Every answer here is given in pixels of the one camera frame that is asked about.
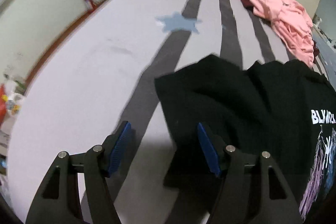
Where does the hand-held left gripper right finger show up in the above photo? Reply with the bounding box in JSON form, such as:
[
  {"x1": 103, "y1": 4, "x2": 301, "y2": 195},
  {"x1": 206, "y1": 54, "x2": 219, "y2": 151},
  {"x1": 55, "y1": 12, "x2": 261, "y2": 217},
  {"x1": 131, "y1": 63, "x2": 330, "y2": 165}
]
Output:
[{"x1": 197, "y1": 122, "x2": 302, "y2": 224}]

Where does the red fire extinguisher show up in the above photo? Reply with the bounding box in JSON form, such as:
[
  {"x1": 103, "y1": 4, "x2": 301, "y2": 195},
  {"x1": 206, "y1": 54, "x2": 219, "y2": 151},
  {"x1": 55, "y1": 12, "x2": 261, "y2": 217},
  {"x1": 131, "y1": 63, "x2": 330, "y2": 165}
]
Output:
[{"x1": 83, "y1": 0, "x2": 96, "y2": 12}]

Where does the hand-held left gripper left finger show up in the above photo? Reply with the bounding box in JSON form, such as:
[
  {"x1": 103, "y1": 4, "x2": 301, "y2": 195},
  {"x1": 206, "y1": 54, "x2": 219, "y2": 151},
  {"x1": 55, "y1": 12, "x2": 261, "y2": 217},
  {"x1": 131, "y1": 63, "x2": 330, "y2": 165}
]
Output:
[{"x1": 25, "y1": 121, "x2": 132, "y2": 224}]

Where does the black printed T-shirt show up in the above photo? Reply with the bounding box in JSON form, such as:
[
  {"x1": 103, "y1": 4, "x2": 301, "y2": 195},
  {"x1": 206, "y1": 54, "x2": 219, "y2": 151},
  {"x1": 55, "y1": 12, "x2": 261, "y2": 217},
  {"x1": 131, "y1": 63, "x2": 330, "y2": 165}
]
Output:
[{"x1": 154, "y1": 54, "x2": 336, "y2": 222}]

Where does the bed with striped star sheet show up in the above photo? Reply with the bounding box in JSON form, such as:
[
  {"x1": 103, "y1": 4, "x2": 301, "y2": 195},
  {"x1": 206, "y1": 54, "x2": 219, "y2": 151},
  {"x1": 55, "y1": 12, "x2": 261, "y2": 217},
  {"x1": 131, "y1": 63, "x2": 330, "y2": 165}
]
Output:
[{"x1": 7, "y1": 0, "x2": 336, "y2": 224}]

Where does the white detergent bottle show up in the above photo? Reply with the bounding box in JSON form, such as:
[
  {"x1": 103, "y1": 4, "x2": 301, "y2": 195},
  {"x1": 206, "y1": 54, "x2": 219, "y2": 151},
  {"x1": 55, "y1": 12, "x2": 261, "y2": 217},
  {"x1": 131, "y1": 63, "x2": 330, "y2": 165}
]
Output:
[{"x1": 7, "y1": 93, "x2": 24, "y2": 117}]

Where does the red packet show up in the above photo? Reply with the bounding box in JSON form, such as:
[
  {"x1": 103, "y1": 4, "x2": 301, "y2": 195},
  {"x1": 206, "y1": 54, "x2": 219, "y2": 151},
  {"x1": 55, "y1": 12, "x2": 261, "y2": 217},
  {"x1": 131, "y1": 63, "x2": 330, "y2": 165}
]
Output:
[{"x1": 0, "y1": 83, "x2": 8, "y2": 113}]

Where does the pink garment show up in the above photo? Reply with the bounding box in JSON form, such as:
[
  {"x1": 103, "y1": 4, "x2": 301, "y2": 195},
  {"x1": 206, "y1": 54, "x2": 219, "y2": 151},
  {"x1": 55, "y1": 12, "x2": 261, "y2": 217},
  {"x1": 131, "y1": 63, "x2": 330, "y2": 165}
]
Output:
[{"x1": 244, "y1": 0, "x2": 315, "y2": 68}]

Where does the maroon garment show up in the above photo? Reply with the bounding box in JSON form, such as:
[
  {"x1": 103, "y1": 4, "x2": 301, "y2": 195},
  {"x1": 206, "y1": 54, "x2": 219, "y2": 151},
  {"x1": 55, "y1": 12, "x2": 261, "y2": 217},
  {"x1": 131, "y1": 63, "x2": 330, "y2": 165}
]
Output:
[{"x1": 240, "y1": 0, "x2": 319, "y2": 56}]

